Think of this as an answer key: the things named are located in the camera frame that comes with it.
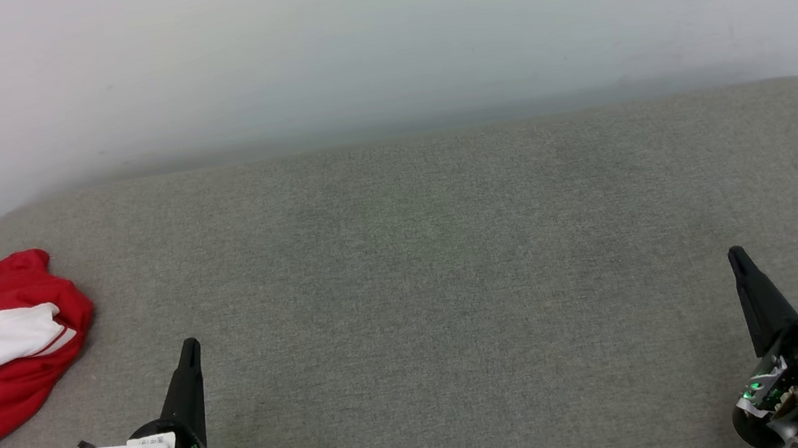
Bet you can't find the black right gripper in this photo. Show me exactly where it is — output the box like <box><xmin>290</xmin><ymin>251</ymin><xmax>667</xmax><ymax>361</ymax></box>
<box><xmin>711</xmin><ymin>238</ymin><xmax>798</xmax><ymax>448</ymax></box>

